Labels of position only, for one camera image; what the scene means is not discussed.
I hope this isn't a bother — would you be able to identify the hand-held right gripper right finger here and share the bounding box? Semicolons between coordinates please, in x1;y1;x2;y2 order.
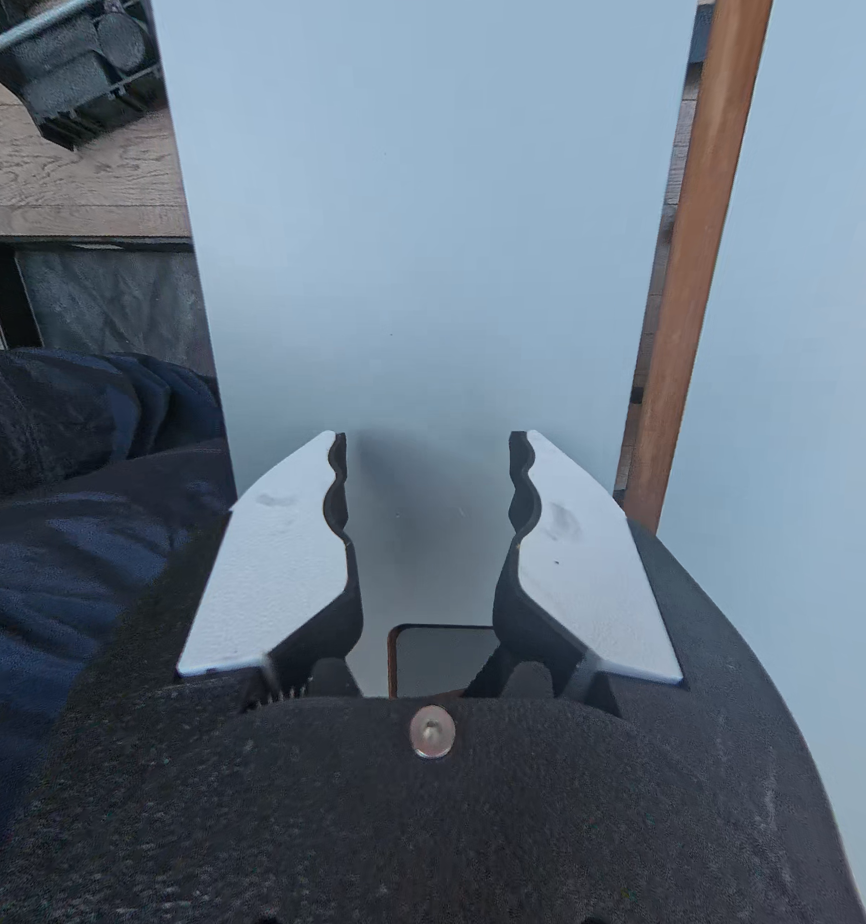
493;430;686;698

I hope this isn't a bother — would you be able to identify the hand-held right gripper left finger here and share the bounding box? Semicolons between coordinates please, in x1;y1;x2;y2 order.
176;431;365;701

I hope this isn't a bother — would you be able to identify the white desk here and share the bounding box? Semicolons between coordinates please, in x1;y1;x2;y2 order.
149;0;698;698

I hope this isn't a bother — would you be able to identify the black-framed flat panel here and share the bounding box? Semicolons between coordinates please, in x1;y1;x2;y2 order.
387;623;502;699

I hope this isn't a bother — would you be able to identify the person's right leg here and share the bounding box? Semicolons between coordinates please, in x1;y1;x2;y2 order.
0;440;237;889

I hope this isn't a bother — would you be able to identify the person's leg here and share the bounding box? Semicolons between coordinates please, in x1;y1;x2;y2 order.
0;440;237;889
0;344;226;506

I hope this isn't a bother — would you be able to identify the person's left leg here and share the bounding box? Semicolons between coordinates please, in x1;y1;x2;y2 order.
0;344;226;506

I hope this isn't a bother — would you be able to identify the black tablet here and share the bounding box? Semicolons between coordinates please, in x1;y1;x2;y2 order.
0;235;219;378

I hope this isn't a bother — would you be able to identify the white side panel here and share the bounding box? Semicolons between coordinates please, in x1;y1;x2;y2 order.
657;0;866;924

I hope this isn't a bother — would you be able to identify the brown wooden bar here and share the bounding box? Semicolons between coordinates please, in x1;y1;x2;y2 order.
613;0;775;535

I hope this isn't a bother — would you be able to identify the black plastic footrest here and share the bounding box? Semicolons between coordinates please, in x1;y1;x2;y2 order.
0;0;165;151

